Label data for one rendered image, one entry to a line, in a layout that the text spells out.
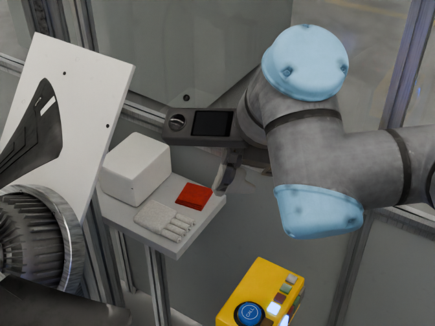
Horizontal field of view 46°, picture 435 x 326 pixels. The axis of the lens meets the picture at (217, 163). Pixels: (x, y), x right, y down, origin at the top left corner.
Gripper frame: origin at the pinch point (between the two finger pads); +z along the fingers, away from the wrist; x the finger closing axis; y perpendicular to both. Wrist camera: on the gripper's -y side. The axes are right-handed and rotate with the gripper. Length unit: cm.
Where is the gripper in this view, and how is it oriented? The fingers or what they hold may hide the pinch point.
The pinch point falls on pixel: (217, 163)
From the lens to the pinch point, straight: 78.8
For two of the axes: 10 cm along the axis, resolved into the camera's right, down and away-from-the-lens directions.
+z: -1.9, 2.9, 9.4
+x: 1.2, -9.4, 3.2
